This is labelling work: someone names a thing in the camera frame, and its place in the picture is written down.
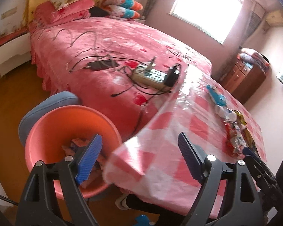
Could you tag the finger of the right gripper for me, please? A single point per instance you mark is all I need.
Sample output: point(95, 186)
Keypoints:
point(265, 179)

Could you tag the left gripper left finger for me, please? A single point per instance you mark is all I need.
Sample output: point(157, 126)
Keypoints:
point(39, 204)

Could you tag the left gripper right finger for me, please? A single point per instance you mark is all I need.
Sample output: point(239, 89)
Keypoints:
point(240, 204)

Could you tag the brown gold long wrapper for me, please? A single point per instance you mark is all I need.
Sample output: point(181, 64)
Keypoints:
point(249, 140)

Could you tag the red snack wrapper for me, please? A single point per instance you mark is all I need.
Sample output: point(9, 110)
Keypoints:
point(234, 139)

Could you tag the yellow green snack wrapper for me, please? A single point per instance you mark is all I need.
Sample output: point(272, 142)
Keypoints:
point(240, 120)

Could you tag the white plastic snack bag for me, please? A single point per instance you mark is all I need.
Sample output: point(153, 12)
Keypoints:
point(225, 114)

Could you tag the blue snack wrapper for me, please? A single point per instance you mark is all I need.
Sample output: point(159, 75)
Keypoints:
point(216, 96)

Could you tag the orange plastic trash bucket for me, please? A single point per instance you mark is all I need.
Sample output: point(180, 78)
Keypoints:
point(58, 127)

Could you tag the blue chair seat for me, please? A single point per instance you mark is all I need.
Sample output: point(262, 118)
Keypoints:
point(61, 99)

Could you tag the pink checkered tablecloth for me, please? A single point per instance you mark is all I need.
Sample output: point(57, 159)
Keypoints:
point(165, 162)

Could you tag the brown wooden cabinet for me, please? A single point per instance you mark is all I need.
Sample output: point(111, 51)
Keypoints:
point(243, 80)

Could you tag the folded blankets on cabinet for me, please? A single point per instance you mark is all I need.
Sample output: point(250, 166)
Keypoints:
point(253, 57)

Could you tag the black plug charger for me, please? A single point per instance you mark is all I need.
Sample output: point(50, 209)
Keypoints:
point(172, 75)

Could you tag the black power adapter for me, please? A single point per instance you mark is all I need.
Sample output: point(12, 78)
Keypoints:
point(102, 65)

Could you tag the pink bed cover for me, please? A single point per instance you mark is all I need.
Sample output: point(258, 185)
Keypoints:
point(62, 51)

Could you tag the white bedside table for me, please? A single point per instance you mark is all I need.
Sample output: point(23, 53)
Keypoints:
point(15, 53)

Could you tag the white power strip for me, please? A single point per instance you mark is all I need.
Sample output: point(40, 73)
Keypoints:
point(151, 78)

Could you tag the window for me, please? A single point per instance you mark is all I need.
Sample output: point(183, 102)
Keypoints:
point(216, 18)

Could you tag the folded pink blanket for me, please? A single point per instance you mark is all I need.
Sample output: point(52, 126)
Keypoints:
point(45, 13)

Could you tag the black garment on bed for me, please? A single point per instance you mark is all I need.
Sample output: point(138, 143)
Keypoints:
point(98, 12)

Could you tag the colourful rolled quilt lower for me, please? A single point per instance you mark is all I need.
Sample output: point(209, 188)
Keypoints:
point(118, 11)

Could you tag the colourful rolled quilt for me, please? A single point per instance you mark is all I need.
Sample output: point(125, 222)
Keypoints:
point(128, 4)
point(118, 11)

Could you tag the colourful rolled quilt upper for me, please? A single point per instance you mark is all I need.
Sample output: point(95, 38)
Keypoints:
point(128, 4)

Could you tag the wall air conditioner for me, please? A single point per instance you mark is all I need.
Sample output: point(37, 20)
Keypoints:
point(275, 18)

